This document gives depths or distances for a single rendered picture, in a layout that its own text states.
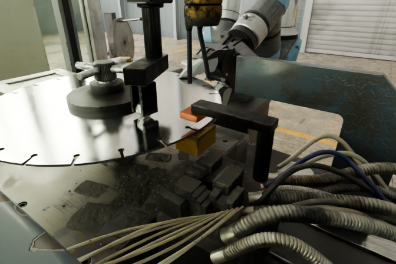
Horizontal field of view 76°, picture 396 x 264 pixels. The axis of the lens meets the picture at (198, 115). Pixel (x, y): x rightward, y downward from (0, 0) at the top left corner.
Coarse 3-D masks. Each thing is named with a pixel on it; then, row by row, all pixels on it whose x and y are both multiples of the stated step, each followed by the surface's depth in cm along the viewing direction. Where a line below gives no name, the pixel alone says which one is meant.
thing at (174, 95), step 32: (0, 96) 38; (32, 96) 38; (64, 96) 38; (160, 96) 38; (192, 96) 38; (0, 128) 28; (32, 128) 28; (64, 128) 28; (96, 128) 28; (128, 128) 28; (160, 128) 28; (192, 128) 29; (0, 160) 23; (32, 160) 23; (64, 160) 23; (96, 160) 23
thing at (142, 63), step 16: (144, 16) 30; (144, 32) 31; (160, 32) 31; (160, 48) 32; (144, 64) 29; (160, 64) 32; (128, 80) 28; (144, 80) 27; (144, 96) 29; (144, 112) 30
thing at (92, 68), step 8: (80, 64) 36; (88, 64) 36; (96, 64) 34; (104, 64) 34; (112, 64) 35; (120, 64) 38; (80, 72) 31; (88, 72) 32; (96, 72) 33; (104, 72) 34; (112, 72) 35; (120, 72) 34; (96, 80) 35; (104, 80) 35; (112, 80) 35
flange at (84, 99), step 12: (96, 84) 35; (108, 84) 35; (120, 84) 36; (72, 96) 35; (84, 96) 35; (96, 96) 34; (108, 96) 34; (120, 96) 35; (72, 108) 33; (84, 108) 32; (96, 108) 32; (108, 108) 32; (120, 108) 33
